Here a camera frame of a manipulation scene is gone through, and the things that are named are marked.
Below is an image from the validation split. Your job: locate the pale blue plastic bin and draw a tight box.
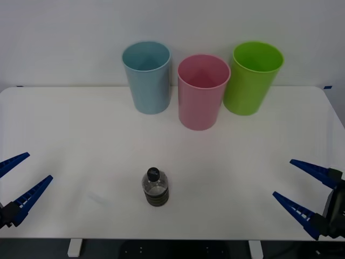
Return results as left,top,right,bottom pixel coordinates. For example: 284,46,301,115
121,40,173,115

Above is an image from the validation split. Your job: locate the green plastic bin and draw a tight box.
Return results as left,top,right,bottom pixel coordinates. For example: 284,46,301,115
223,40,285,117

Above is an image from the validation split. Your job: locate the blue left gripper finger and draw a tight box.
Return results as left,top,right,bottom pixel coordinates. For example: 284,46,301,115
0,152,31,179
2,174,54,229

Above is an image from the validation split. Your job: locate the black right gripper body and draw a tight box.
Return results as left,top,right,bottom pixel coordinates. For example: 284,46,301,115
324,179,345,240

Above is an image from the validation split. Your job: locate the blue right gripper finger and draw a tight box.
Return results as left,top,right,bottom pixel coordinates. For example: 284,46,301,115
289,159,343,190
272,191,329,241

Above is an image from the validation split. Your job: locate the pink plastic bin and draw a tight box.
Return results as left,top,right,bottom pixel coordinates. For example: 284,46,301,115
177,53,232,132

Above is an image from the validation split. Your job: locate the clear bottle with dark liquid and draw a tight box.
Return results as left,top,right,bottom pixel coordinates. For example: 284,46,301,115
141,166,170,208

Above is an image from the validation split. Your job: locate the white table leg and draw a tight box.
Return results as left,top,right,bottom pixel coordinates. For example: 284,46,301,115
247,240,264,259
67,239,83,257

